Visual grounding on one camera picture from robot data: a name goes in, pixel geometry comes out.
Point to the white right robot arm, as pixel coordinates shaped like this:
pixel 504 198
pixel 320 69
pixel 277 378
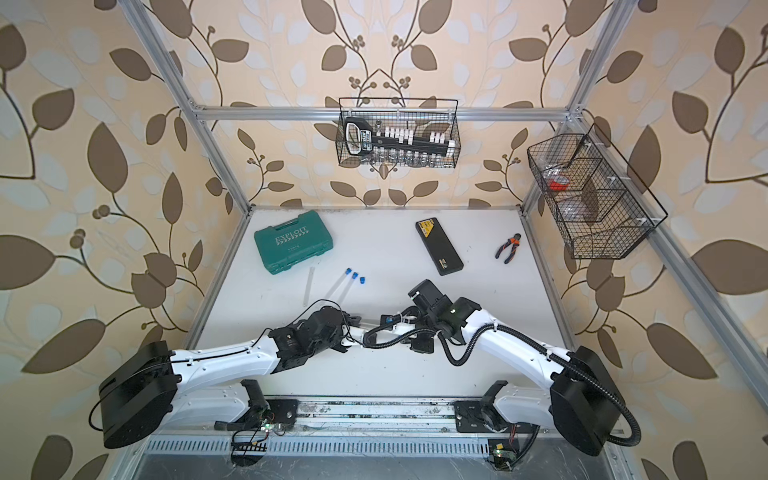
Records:
pixel 581 400

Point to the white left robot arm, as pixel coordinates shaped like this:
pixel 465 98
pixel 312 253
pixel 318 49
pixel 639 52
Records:
pixel 148 388

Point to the black wire basket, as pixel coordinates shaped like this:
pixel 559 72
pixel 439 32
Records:
pixel 602 211
pixel 398 131

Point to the black wire basket right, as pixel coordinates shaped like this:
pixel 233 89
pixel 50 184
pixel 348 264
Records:
pixel 602 211

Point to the aluminium frame post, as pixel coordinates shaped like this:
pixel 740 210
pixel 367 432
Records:
pixel 138 17
pixel 620 13

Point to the black wire basket rear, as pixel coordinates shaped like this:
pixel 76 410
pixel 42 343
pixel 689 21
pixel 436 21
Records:
pixel 398 131

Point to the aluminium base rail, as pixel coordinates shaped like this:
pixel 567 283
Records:
pixel 367 427

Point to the aluminium frame post right rear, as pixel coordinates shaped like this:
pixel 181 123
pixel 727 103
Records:
pixel 620 13

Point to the black flat tool case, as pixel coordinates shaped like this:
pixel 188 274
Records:
pixel 439 247

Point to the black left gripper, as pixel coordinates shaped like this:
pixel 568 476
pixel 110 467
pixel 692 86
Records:
pixel 348 320

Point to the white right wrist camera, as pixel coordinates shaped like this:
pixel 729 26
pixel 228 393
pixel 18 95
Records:
pixel 399 322

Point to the aluminium frame post left rear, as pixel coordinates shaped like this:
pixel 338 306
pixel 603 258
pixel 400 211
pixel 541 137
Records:
pixel 138 17

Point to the green plastic tool case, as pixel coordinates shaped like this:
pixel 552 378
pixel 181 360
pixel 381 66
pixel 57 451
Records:
pixel 285 245

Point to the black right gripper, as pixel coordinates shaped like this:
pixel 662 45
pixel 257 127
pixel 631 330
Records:
pixel 425 346

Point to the orange black pliers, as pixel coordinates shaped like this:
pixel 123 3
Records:
pixel 510 246

